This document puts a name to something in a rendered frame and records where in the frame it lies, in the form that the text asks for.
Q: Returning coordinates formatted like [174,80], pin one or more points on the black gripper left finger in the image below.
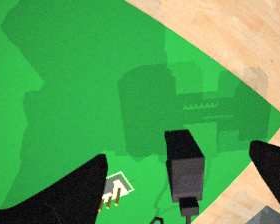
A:
[74,200]

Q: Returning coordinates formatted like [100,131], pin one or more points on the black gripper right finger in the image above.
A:
[266,158]

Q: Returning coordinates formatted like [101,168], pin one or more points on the black connector plug with cable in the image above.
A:
[185,173]

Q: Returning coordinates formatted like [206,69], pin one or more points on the green circuit board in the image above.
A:
[81,77]

